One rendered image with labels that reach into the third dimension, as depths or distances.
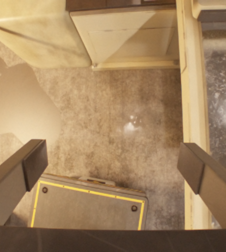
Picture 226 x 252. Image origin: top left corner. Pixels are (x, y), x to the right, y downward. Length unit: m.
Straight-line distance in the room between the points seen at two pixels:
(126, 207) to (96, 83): 0.96
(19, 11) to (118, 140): 1.03
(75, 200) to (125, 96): 0.84
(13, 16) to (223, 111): 1.13
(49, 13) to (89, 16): 0.21
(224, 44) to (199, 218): 0.64
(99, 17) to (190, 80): 0.59
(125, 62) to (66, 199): 1.07
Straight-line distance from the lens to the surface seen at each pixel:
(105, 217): 1.13
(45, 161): 0.17
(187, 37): 0.82
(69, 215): 1.18
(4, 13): 1.26
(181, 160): 0.17
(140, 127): 1.37
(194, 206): 0.72
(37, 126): 1.58
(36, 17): 1.15
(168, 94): 1.45
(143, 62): 1.47
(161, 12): 1.05
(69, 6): 1.07
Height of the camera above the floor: 1.36
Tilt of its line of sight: 81 degrees down
